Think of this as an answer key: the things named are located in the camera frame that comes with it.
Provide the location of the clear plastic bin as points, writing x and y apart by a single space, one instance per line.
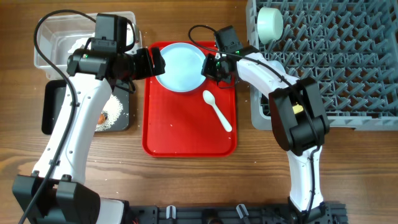
57 34

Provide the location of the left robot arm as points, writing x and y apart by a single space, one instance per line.
55 191

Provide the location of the red serving tray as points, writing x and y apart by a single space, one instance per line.
183 125

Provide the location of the orange carrot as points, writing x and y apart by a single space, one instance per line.
101 119

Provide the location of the light blue bowl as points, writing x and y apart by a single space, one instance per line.
278 66

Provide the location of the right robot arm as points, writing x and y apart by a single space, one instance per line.
298 117

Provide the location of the white rice pile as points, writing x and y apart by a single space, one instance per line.
112 110

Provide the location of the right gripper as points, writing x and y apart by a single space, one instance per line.
207 70

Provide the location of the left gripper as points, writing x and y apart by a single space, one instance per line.
147 69

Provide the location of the light blue plate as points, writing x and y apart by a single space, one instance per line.
183 65

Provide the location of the grey dishwasher rack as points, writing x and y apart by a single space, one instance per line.
348 47

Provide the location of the white plastic spoon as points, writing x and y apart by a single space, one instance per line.
210 100

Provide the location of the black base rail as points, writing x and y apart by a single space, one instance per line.
328 213

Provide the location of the yellow plastic cup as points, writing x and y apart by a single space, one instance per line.
297 109

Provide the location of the black plastic tray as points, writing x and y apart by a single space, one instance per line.
54 95

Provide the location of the white paper napkin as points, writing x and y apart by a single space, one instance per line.
80 44

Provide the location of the teal green bowl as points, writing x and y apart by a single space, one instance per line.
270 24

